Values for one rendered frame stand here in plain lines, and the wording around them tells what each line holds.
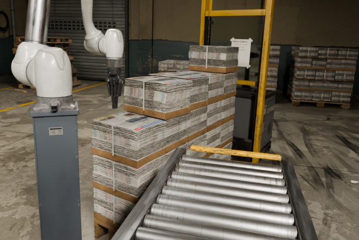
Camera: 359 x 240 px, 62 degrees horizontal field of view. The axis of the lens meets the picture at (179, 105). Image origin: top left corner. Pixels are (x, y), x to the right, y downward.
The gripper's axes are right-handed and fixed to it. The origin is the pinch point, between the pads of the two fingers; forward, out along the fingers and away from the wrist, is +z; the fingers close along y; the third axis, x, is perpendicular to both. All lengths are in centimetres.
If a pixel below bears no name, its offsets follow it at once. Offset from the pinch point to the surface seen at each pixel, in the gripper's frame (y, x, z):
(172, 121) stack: -18.6, -33.9, 15.1
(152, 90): -7.2, -26.4, -4.7
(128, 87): 14.0, -27.3, -4.3
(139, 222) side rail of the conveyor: -72, 63, 16
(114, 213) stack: 0, 1, 71
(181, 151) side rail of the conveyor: -51, 7, 16
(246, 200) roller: -93, 32, 16
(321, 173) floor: -96, -208, 96
